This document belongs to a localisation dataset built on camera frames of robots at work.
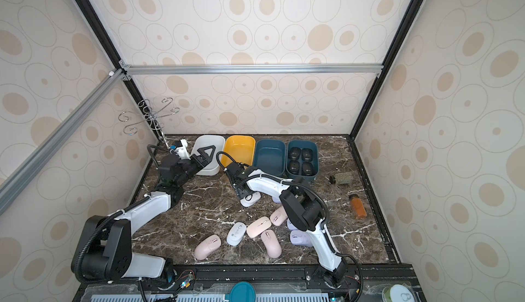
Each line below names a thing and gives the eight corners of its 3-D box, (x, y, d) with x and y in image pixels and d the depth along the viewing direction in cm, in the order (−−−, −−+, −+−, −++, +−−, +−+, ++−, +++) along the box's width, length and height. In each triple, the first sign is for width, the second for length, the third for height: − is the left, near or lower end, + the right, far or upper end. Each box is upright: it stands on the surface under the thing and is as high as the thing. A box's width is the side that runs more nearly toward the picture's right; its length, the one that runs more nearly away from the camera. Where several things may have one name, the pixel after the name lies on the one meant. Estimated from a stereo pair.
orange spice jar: (352, 218, 90) (356, 215, 87) (346, 197, 97) (349, 193, 94) (363, 219, 90) (367, 215, 87) (357, 197, 97) (360, 193, 94)
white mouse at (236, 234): (225, 243, 84) (224, 241, 82) (235, 221, 89) (234, 219, 87) (238, 248, 82) (237, 246, 80) (247, 226, 88) (246, 223, 86)
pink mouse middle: (249, 240, 84) (249, 238, 83) (243, 228, 87) (243, 226, 86) (273, 225, 88) (273, 224, 87) (266, 215, 91) (266, 213, 90)
